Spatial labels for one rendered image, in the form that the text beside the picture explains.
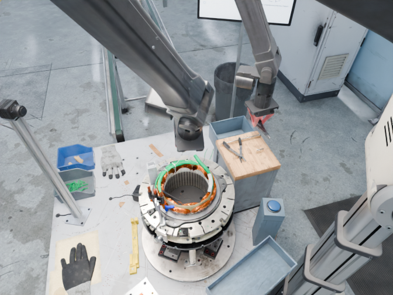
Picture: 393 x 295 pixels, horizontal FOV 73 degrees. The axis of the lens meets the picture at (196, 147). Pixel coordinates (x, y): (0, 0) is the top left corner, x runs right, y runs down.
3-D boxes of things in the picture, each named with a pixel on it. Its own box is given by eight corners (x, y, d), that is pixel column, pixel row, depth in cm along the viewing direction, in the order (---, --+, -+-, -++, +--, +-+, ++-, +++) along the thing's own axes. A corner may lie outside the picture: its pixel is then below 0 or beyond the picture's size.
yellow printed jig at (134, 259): (130, 222, 116) (129, 218, 113) (138, 220, 116) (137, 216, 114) (129, 275, 101) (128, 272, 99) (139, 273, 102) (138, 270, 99)
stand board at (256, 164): (215, 144, 112) (215, 140, 110) (256, 134, 116) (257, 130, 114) (234, 181, 99) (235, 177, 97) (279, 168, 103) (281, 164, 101)
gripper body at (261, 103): (243, 105, 95) (246, 88, 89) (269, 99, 97) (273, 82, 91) (251, 116, 91) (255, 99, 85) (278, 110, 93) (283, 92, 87)
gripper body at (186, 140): (176, 153, 63) (178, 140, 56) (173, 115, 67) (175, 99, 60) (203, 151, 64) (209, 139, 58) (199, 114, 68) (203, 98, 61)
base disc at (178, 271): (135, 203, 121) (135, 202, 120) (217, 184, 128) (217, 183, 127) (150, 295, 95) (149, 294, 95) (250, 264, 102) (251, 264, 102)
